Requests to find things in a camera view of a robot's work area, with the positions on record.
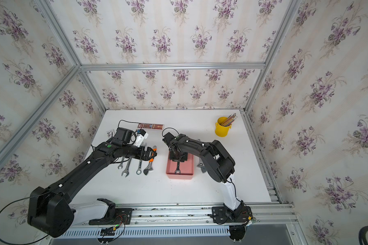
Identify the red rectangular carton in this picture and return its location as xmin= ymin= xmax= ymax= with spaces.
xmin=138 ymin=123 xmax=164 ymax=130

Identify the pink plastic storage box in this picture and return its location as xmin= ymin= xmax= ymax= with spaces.
xmin=166 ymin=154 xmax=194 ymax=180

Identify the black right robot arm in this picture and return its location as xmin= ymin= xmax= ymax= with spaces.
xmin=163 ymin=133 xmax=244 ymax=213

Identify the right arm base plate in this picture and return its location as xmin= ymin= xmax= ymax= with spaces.
xmin=211 ymin=205 xmax=253 ymax=225

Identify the aluminium mounting rail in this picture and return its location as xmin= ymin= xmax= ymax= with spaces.
xmin=91 ymin=202 xmax=298 ymax=228

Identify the orange handled adjustable wrench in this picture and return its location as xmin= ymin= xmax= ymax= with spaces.
xmin=143 ymin=158 xmax=154 ymax=175

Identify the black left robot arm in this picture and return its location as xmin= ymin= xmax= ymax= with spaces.
xmin=27 ymin=128 xmax=157 ymax=238

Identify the yellow pencil cup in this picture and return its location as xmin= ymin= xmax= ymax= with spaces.
xmin=215 ymin=117 xmax=232 ymax=137

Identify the coloured pencils bundle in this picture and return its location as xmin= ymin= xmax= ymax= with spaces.
xmin=220 ymin=113 xmax=237 ymax=127

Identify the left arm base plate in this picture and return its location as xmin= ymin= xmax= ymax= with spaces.
xmin=89 ymin=208 xmax=133 ymax=226

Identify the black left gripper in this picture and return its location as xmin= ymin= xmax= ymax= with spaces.
xmin=121 ymin=145 xmax=157 ymax=160

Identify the long silver combination wrench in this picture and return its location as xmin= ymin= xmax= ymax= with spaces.
xmin=122 ymin=158 xmax=132 ymax=177

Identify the silver end wrench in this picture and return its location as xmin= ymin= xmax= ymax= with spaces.
xmin=175 ymin=162 xmax=181 ymax=175

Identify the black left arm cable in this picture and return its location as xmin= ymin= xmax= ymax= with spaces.
xmin=0 ymin=195 xmax=50 ymax=245

